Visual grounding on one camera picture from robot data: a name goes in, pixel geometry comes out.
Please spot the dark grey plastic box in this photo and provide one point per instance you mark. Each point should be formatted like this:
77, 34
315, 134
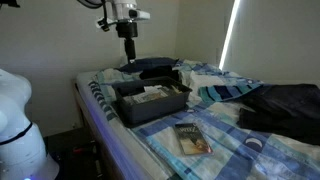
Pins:
150, 111

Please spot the small yellowish packet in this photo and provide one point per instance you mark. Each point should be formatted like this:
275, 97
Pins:
175, 89

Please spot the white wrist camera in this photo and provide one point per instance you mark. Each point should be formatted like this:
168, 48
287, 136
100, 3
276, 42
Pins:
106, 24

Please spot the black mount bracket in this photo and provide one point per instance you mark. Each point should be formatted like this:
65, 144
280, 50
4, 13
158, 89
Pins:
8, 3

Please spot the Zelda game case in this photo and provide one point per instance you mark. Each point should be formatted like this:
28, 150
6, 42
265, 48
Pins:
192, 139

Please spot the white printed packet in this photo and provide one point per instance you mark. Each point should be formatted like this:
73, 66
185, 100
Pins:
153, 89

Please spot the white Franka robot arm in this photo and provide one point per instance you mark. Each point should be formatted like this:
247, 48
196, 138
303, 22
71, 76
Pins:
20, 150

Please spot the white mattress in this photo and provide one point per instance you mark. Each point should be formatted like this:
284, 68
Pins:
100, 133

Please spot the dark folded jeans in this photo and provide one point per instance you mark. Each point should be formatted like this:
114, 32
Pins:
283, 110

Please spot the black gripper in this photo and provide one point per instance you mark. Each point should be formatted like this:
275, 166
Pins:
126, 30

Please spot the dark blue cloth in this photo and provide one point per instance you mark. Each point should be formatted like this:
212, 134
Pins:
150, 63

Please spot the blue checked blanket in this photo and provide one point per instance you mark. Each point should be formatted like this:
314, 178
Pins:
233, 146

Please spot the small red object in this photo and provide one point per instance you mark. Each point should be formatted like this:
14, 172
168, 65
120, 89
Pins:
80, 150

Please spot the black cloth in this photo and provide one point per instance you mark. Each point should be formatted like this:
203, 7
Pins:
160, 72

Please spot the design works craft kit package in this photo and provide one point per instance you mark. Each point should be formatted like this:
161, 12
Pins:
146, 96

